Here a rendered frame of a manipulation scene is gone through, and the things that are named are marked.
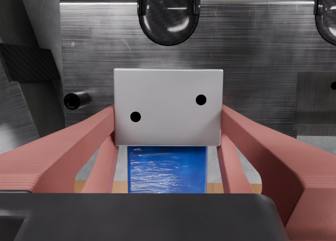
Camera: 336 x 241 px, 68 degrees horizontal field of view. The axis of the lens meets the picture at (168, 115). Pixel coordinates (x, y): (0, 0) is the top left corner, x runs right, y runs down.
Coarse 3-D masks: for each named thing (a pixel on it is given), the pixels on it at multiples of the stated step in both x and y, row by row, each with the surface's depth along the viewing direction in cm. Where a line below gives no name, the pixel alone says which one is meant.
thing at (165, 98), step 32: (128, 96) 11; (160, 96) 11; (192, 96) 11; (128, 128) 11; (160, 128) 12; (192, 128) 12; (128, 160) 13; (160, 160) 13; (192, 160) 13; (128, 192) 13; (160, 192) 13; (192, 192) 13
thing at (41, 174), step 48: (48, 144) 7; (96, 144) 9; (0, 192) 5; (48, 192) 6; (96, 192) 10; (0, 240) 5; (48, 240) 4; (96, 240) 4; (144, 240) 4; (192, 240) 4; (240, 240) 4; (288, 240) 4
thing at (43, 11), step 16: (32, 0) 24; (48, 0) 24; (32, 16) 24; (48, 16) 24; (48, 32) 25; (48, 48) 25; (64, 112) 26; (320, 144) 25; (208, 160) 26; (240, 160) 26; (80, 176) 27; (208, 176) 26; (256, 176) 26
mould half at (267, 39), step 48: (96, 0) 15; (240, 0) 15; (288, 0) 15; (96, 48) 16; (144, 48) 16; (192, 48) 16; (240, 48) 16; (288, 48) 15; (96, 96) 16; (240, 96) 16; (288, 96) 16
